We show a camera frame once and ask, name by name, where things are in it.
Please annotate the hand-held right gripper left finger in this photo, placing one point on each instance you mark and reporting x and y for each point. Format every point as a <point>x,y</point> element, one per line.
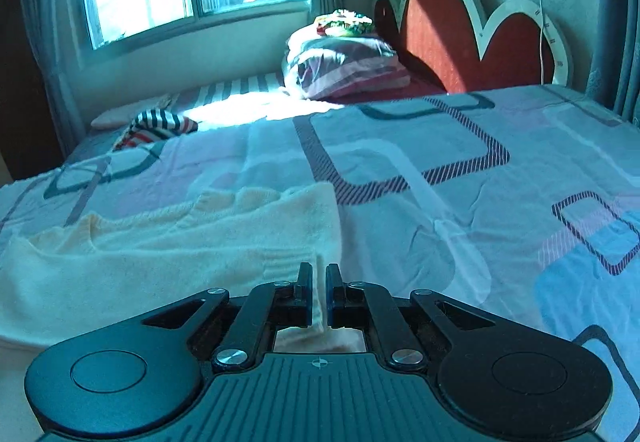
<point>306,294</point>

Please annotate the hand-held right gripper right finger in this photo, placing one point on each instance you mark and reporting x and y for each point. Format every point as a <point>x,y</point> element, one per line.
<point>331,294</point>

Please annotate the cream knit sweater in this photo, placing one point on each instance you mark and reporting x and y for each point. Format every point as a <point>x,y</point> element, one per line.
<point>150,262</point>

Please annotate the patterned bed quilt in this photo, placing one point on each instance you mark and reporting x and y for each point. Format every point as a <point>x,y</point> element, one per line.
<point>450,222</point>

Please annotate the striped bedsheet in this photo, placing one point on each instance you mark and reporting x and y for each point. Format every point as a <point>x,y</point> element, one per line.
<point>225,89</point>

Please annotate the striped pillow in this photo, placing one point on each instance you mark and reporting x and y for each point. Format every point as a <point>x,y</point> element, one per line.
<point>345,67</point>

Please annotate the black white red striped garment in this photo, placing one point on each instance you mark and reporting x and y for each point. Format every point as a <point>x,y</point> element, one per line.
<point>155,122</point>

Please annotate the colourful folded cloth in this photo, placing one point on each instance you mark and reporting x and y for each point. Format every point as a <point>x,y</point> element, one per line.
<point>345,24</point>

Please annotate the red and white headboard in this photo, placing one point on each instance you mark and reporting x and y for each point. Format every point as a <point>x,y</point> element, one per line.
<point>440,32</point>

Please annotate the dark wooden wardrobe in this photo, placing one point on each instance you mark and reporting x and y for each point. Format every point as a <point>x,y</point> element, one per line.
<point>25,87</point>

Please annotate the grey hanging curtain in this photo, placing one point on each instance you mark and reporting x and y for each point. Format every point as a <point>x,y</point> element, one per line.
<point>50,47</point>

